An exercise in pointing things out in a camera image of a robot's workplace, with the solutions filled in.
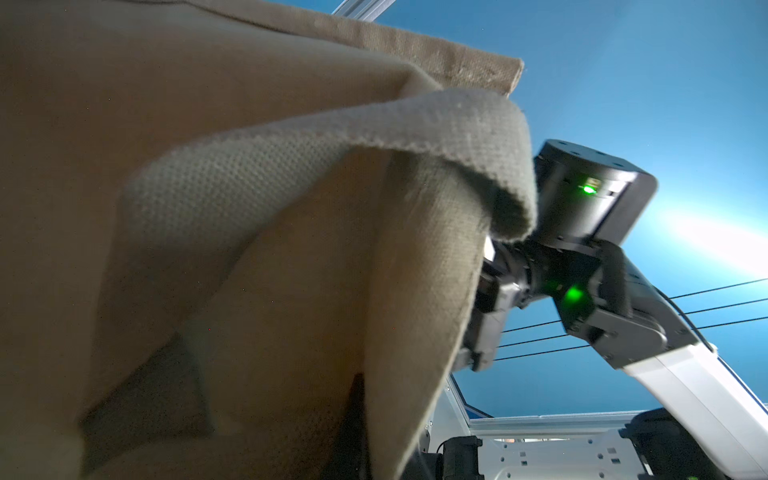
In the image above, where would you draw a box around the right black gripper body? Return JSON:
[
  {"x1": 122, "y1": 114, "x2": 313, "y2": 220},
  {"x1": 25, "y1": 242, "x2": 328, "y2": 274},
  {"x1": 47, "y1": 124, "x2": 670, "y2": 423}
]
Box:
[{"x1": 452, "y1": 241, "x2": 540, "y2": 372}]

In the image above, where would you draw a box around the olive green tote bag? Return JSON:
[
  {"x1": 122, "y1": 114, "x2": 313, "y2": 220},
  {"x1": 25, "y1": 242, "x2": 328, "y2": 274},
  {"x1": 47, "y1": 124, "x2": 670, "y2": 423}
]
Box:
[{"x1": 1, "y1": 1, "x2": 537, "y2": 479}]

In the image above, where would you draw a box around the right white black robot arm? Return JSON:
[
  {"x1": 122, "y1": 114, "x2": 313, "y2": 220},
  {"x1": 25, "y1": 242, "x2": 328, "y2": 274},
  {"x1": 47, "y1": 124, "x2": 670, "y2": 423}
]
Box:
[{"x1": 454, "y1": 140, "x2": 767, "y2": 479}]

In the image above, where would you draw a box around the right aluminium frame post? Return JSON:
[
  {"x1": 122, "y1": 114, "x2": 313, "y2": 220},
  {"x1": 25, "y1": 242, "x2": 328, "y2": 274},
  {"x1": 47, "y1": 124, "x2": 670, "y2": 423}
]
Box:
[{"x1": 332, "y1": 0, "x2": 395, "y2": 22}]

